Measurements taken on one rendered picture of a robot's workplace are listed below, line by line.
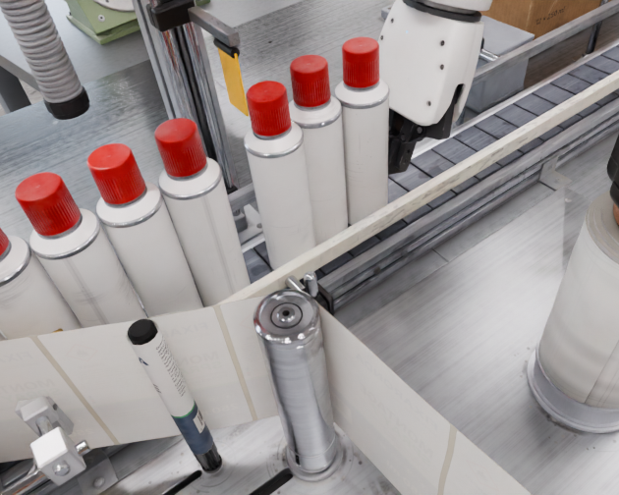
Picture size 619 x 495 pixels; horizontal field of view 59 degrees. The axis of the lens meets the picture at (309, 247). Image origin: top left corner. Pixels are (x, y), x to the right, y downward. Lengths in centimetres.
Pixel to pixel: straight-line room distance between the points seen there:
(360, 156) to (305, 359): 28
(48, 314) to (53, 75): 19
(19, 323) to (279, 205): 23
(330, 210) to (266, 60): 56
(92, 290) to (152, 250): 5
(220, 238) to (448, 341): 23
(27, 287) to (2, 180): 51
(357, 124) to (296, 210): 10
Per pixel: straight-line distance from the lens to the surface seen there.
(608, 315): 40
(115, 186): 43
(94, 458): 56
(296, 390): 35
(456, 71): 54
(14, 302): 46
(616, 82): 85
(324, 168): 53
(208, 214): 46
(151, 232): 45
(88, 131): 99
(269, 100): 45
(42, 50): 49
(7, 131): 107
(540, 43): 81
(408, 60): 56
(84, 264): 45
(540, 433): 50
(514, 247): 62
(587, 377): 45
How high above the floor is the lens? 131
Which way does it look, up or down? 46 degrees down
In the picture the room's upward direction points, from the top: 7 degrees counter-clockwise
